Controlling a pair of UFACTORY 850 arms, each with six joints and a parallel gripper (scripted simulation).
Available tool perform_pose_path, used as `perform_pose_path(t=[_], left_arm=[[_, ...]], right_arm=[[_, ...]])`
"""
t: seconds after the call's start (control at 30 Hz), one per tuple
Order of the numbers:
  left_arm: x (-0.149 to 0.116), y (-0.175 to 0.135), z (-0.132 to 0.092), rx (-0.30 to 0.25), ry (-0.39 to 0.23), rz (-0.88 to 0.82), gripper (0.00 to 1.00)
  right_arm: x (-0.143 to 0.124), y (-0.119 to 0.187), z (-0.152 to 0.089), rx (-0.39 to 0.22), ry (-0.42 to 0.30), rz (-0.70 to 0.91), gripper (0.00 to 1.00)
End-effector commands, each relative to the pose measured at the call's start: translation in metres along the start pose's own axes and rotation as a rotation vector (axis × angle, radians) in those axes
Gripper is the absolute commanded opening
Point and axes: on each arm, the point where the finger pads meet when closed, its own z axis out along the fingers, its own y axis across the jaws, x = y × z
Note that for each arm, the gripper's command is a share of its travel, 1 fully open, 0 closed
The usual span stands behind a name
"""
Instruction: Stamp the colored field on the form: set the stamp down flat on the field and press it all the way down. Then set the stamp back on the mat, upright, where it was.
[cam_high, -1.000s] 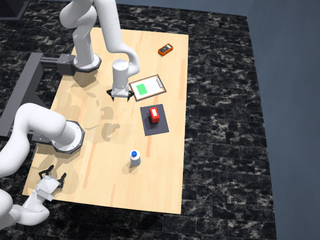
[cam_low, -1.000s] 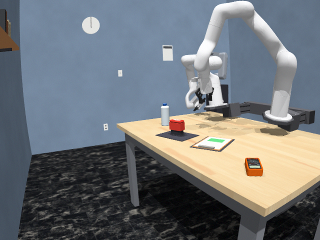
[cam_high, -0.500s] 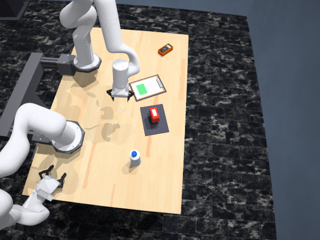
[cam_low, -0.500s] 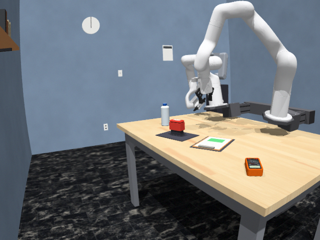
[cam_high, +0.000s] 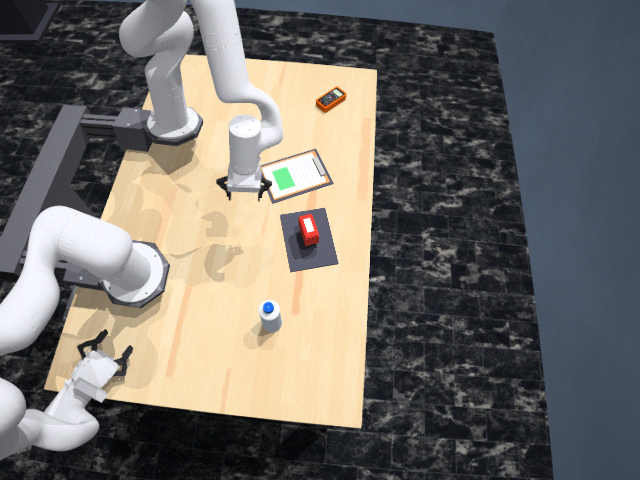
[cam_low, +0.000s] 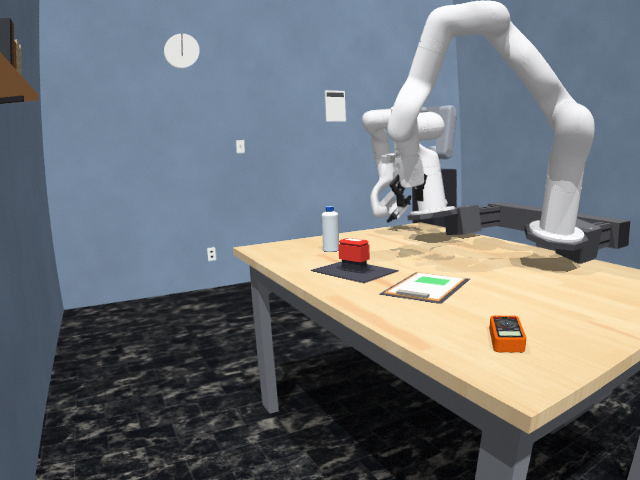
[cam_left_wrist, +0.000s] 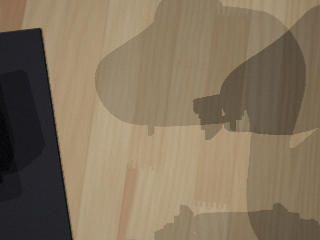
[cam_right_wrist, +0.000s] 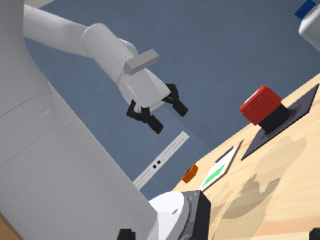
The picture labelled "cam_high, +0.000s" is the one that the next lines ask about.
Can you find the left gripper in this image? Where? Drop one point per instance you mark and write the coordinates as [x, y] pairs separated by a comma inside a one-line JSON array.
[[267, 183]]

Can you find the orange multimeter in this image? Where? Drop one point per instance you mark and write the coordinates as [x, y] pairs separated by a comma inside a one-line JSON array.
[[331, 99]]

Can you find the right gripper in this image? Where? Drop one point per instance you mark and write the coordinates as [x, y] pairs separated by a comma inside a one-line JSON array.
[[98, 367]]

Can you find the white bottle with blue cap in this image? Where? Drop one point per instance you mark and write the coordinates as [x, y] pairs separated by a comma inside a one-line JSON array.
[[271, 315]]

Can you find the dark clipboard with form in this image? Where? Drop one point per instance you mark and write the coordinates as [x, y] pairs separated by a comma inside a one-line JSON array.
[[295, 175]]

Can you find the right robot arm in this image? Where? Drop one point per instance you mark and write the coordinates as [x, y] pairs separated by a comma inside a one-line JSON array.
[[62, 233]]

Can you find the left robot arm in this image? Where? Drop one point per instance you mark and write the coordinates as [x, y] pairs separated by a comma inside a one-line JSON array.
[[141, 35]]

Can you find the dark grey flat mat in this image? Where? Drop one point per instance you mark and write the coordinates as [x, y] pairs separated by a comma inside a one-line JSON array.
[[298, 257]]

